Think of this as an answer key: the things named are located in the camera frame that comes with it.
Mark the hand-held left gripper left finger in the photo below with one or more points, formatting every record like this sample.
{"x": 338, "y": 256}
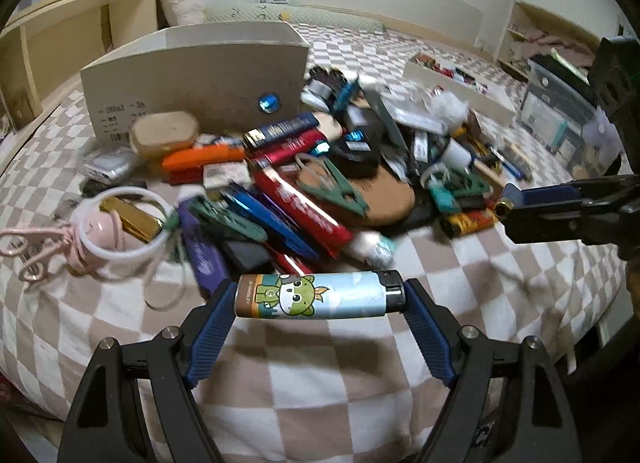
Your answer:
{"x": 210, "y": 328}

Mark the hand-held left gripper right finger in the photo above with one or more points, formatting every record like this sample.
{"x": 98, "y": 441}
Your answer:
{"x": 430, "y": 328}

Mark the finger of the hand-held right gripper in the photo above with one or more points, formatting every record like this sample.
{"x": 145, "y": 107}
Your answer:
{"x": 545, "y": 193}
{"x": 545, "y": 225}

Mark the cartoon printed lighter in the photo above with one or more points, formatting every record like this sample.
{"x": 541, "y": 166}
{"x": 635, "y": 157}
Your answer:
{"x": 310, "y": 295}

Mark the white cardboard box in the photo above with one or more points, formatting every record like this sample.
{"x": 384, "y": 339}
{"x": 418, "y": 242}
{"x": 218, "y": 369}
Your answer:
{"x": 200, "y": 88}

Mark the lavender plush toy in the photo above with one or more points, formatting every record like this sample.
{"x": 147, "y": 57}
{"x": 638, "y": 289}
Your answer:
{"x": 602, "y": 135}

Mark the heap of pink clothes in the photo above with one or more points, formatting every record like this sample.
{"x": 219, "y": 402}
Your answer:
{"x": 555, "y": 43}

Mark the purple flat stick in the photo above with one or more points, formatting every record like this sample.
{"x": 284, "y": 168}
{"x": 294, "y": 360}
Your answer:
{"x": 202, "y": 255}

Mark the clear plastic storage bin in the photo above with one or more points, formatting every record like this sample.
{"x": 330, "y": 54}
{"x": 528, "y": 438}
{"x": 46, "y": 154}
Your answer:
{"x": 545, "y": 113}

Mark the pile of assorted small sundries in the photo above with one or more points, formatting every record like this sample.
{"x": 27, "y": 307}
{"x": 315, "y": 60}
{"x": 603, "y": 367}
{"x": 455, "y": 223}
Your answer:
{"x": 452, "y": 155}

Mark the green clothespin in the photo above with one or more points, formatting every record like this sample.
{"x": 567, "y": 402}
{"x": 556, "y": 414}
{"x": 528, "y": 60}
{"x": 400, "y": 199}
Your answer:
{"x": 335, "y": 190}
{"x": 225, "y": 220}

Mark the wooden wardrobe shelf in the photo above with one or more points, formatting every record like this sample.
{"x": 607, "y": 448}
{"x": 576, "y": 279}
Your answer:
{"x": 517, "y": 18}

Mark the white tray of trinkets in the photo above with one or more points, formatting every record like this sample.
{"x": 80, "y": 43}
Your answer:
{"x": 470, "y": 100}

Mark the checkered bed blanket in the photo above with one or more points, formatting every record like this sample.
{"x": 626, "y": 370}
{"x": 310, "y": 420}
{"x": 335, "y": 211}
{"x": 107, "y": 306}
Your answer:
{"x": 310, "y": 393}

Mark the gold metallic bar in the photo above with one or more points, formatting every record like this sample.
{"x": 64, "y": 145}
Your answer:
{"x": 132, "y": 220}

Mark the brown cork pad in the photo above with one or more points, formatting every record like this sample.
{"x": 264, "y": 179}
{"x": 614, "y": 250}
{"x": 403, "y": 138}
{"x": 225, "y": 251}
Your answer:
{"x": 387, "y": 200}

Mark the pink eyelash curler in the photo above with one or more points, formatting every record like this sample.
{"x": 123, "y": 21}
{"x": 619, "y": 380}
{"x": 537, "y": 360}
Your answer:
{"x": 97, "y": 230}

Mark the long red tube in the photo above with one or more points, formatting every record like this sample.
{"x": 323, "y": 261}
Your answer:
{"x": 300, "y": 205}

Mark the small white square case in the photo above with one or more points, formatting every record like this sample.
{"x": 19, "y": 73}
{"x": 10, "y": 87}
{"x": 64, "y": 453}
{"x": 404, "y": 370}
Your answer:
{"x": 225, "y": 175}

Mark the orange tube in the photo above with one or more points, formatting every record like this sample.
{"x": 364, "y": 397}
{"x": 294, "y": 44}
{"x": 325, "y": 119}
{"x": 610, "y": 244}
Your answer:
{"x": 200, "y": 157}

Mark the beige glasses case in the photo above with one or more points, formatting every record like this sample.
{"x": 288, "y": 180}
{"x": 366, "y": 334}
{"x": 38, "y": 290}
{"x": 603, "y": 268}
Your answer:
{"x": 162, "y": 133}

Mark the short red tube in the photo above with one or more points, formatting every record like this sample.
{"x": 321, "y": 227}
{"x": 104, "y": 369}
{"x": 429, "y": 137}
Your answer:
{"x": 295, "y": 145}

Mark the green bolster pillow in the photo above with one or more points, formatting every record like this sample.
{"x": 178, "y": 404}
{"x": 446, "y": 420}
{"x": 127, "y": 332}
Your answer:
{"x": 325, "y": 20}

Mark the wooden shelf unit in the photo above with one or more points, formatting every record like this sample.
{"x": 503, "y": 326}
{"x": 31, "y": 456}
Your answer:
{"x": 50, "y": 28}

